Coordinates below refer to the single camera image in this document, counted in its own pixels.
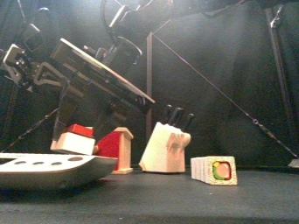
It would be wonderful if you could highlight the white tray with holes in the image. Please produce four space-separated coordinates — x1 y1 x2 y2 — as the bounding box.
0 152 119 191

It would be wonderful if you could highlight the white sushi roll toy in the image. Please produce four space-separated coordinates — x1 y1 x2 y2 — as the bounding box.
189 156 239 186

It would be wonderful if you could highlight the black-handled toy knife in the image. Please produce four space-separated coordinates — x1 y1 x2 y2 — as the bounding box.
181 113 196 133
168 107 184 128
163 103 173 125

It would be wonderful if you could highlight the wooden toy knife block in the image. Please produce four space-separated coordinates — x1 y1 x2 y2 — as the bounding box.
137 122 192 174

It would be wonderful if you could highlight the thin vertical frame pole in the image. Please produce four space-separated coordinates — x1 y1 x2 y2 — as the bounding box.
144 31 155 143

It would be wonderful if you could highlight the salmon sushi toy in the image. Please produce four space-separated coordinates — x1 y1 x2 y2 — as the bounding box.
49 123 99 156

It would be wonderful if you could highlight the long diagonal brace cord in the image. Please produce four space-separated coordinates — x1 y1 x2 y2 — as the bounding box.
152 34 299 160

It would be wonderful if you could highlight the dark vertical frame post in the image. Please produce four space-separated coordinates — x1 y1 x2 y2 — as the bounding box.
264 7 296 147

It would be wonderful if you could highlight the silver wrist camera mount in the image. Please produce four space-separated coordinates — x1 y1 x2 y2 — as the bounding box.
0 23 43 86

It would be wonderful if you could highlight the short diagonal brace cord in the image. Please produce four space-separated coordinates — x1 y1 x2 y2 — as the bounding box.
0 107 61 154

